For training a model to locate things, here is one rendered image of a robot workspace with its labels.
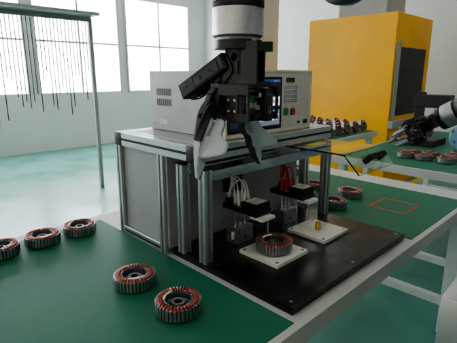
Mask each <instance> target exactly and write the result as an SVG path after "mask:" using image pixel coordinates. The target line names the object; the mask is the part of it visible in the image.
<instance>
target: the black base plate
mask: <svg viewBox="0 0 457 343"><path fill-rule="evenodd" d="M291 206H295V207H297V204H295V203H293V204H291ZM311 218H314V219H316V220H319V221H323V222H326V223H330V224H333V225H337V226H340V227H344V228H346V229H348V232H347V233H344V234H343V235H341V236H339V237H338V238H335V239H334V240H331V241H330V242H328V243H326V244H322V243H319V242H316V241H313V240H310V239H307V238H304V237H301V236H299V235H296V234H293V233H290V232H288V228H290V227H293V226H295V225H298V224H299V223H302V222H304V221H307V220H309V208H308V207H304V208H301V207H297V213H296V220H295V221H293V222H291V223H288V224H286V225H281V224H278V223H274V222H273V219H271V220H269V232H273V233H274V232H276V233H277V232H278V233H283V234H286V235H288V236H289V237H291V238H292V244H294V245H296V246H300V247H302V248H305V249H307V250H308V253H307V254H306V255H303V256H302V257H299V258H298V259H296V260H294V261H292V262H290V263H288V264H286V265H285V266H283V267H281V268H279V269H275V268H274V267H271V266H269V265H266V264H264V263H262V262H260V261H257V260H255V259H253V258H250V257H248V256H245V255H243V254H241V253H239V249H241V248H244V247H246V246H249V245H250V244H253V243H255V242H256V237H257V236H258V235H260V234H262V233H266V232H267V222H264V223H261V222H258V221H256V220H252V219H250V220H247V221H248V222H250V223H253V238H252V239H251V240H248V241H246V242H243V243H240V244H238V245H237V244H234V243H232V242H230V241H227V239H226V229H223V230H220V231H217V232H215V233H213V263H209V264H208V265H204V264H203V263H199V239H196V240H193V241H191V248H192V252H187V254H185V255H184V254H182V252H178V246H176V247H174V248H173V254H174V255H176V256H178V257H180V258H182V259H184V260H186V261H188V262H189V263H191V264H193V265H195V266H197V267H200V268H201V269H203V270H205V271H206V272H209V273H210V274H213V275H215V276H217V277H219V278H221V279H223V280H224V281H226V282H228V283H230V284H232V285H234V286H236V287H238V288H239V289H241V290H243V291H245V292H247V293H249V294H251V295H253V296H255V297H257V298H259V299H261V300H263V301H265V302H267V303H268V304H271V305H272V306H274V307H276V308H278V309H280V310H282V311H284V312H286V313H288V314H289V315H291V316H293V315H294V314H296V313H297V312H299V311H300V310H302V309H303V308H304V307H306V306H308V305H309V304H310V303H312V302H313V301H315V300H316V299H317V298H319V297H321V296H322V295H323V294H325V293H326V292H328V291H329V290H331V289H332V288H334V287H335V286H337V285H338V284H339V283H341V282H343V281H344V280H345V279H347V278H349V277H350V276H351V275H352V274H354V273H356V272H357V271H358V270H360V269H362V268H363V267H364V266H366V265H367V264H369V263H370V262H372V261H373V260H374V259H376V258H378V257H379V256H380V255H382V254H384V253H385V252H386V251H387V250H389V249H391V248H392V247H393V246H395V245H397V244H398V243H399V242H401V241H402V240H403V239H404V234H403V233H399V232H395V231H391V230H388V229H384V228H381V227H376V226H374V225H370V224H366V223H362V222H359V221H356V220H352V219H349V218H344V217H342V216H337V215H334V214H330V213H326V214H322V213H319V212H318V210H315V209H311Z"/></svg>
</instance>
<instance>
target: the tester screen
mask: <svg viewBox="0 0 457 343"><path fill-rule="evenodd" d="M265 82H272V84H279V95H278V97H279V96H280V95H281V79H269V80H265ZM233 123H235V122H232V121H231V120H229V121H228V132H229V133H230V132H236V131H239V130H238V128H237V129H230V124H233ZM279 125H280V124H277V125H267V126H262V127H263V128H265V127H274V126H279Z"/></svg>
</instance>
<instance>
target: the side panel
mask: <svg viewBox="0 0 457 343"><path fill-rule="evenodd" d="M115 145H116V165H117V175H118V194H119V205H120V224H121V231H123V232H125V233H127V234H129V235H131V236H132V237H134V238H136V239H138V240H140V241H142V242H143V243H145V244H147V245H149V246H151V247H153V248H155V249H157V250H159V251H161V252H163V253H164V254H166V255H168V254H169V252H170V253H172V252H173V248H169V247H168V228H167V194H166V176H165V156H162V155H159V154H154V153H151V152H146V151H142V150H137V149H134V148H129V147H126V146H120V145H117V144H115Z"/></svg>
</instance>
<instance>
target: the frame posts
mask: <svg viewBox="0 0 457 343"><path fill-rule="evenodd" d="M175 168H176V189H177V231H178V252H182V254H184V255H185V254H187V252H192V248H191V220H190V173H188V171H187V162H184V161H182V162H178V163H175ZM330 174H331V154H327V153H326V154H321V159H320V182H319V195H318V212H319V213H322V214H326V213H327V212H328V197H329V186H330ZM308 175H309V158H306V159H301V160H299V181H298V183H301V184H306V185H308ZM198 204H199V263H203V264H204V265H208V264H209V263H213V203H212V168H209V167H205V169H204V171H203V174H202V176H201V179H200V180H198ZM297 207H301V208H304V207H307V204H304V203H300V202H297Z"/></svg>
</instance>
